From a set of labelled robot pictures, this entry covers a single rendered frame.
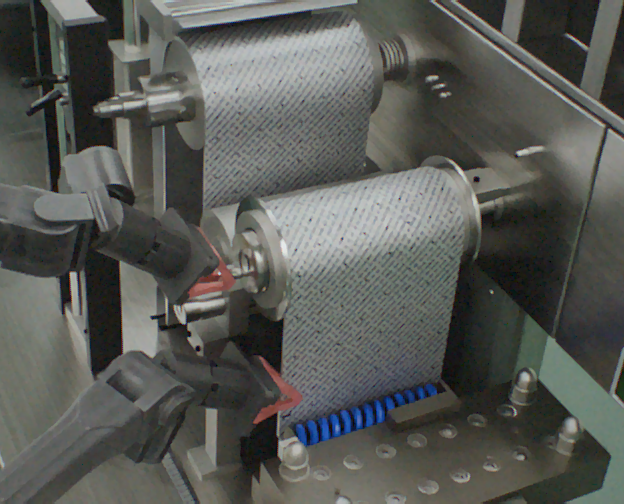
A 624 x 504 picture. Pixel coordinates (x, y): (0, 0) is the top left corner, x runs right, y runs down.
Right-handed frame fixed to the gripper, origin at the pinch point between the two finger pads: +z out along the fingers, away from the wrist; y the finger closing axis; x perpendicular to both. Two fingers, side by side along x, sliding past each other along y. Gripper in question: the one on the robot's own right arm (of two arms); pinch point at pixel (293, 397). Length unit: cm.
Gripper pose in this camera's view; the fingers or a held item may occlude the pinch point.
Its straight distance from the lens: 138.3
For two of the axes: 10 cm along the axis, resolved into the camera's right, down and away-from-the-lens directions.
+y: 4.5, 5.5, -7.0
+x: 5.0, -8.1, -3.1
